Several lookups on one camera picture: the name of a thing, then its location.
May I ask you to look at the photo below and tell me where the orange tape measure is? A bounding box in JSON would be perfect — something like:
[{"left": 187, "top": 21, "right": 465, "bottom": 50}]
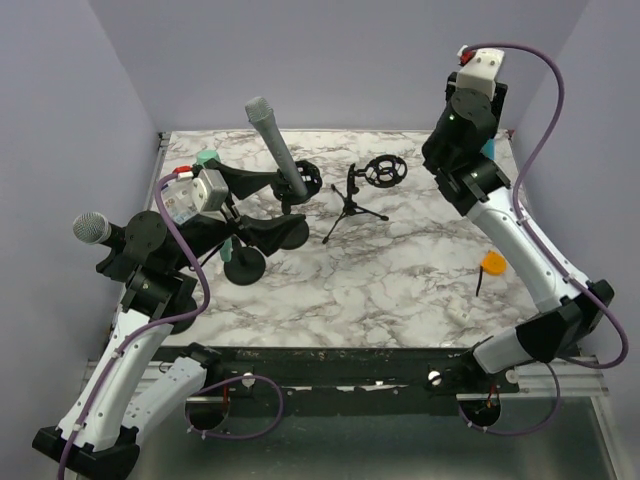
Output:
[{"left": 475, "top": 250, "right": 508, "bottom": 297}]

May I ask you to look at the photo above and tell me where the grey microphone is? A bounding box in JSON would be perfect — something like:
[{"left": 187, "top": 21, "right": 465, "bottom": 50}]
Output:
[{"left": 245, "top": 97, "right": 308, "bottom": 197}]

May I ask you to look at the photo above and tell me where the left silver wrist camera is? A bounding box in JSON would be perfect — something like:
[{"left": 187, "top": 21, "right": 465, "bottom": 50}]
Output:
[{"left": 161, "top": 169, "right": 229, "bottom": 225}]

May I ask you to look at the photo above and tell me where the black round-base clip stand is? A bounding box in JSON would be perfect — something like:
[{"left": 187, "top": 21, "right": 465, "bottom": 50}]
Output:
[{"left": 223, "top": 241, "right": 266, "bottom": 286}]

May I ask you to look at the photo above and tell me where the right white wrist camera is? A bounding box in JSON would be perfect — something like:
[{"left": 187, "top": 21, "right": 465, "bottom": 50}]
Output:
[{"left": 455, "top": 45, "right": 505, "bottom": 100}]

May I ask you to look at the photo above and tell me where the small white plastic piece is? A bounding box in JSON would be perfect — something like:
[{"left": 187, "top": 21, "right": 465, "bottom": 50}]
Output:
[{"left": 446, "top": 298, "right": 471, "bottom": 327}]

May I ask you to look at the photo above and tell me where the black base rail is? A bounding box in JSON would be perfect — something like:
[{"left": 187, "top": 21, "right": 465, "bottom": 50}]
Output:
[{"left": 149, "top": 344, "right": 521, "bottom": 419}]

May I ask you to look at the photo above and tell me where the teal microphone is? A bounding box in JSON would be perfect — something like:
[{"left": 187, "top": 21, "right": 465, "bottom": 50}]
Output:
[{"left": 194, "top": 150, "right": 233, "bottom": 263}]

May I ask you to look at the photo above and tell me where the black round-base shock mount stand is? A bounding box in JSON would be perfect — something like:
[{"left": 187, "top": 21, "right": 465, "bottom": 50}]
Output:
[{"left": 270, "top": 160, "right": 323, "bottom": 250}]

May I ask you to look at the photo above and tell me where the blue microphone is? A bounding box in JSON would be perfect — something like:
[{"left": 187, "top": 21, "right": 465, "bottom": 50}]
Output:
[{"left": 481, "top": 138, "right": 495, "bottom": 160}]

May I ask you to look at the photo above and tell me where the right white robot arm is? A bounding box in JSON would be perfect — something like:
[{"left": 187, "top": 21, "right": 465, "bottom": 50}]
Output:
[{"left": 422, "top": 73, "right": 614, "bottom": 392}]

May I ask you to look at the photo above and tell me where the black microphone silver grille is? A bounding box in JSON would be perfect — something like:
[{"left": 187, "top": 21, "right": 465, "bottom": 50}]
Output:
[{"left": 73, "top": 212, "right": 125, "bottom": 248}]

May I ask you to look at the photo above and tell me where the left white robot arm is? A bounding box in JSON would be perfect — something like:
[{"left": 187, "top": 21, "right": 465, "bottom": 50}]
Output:
[{"left": 32, "top": 158, "right": 321, "bottom": 479}]

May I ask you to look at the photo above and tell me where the black tripod shock mount stand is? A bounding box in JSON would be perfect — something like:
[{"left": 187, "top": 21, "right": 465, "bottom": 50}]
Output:
[{"left": 322, "top": 154, "right": 408, "bottom": 244}]

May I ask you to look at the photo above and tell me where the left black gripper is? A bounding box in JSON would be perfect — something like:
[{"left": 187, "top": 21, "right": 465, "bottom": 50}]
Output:
[{"left": 172, "top": 159, "right": 306, "bottom": 270}]

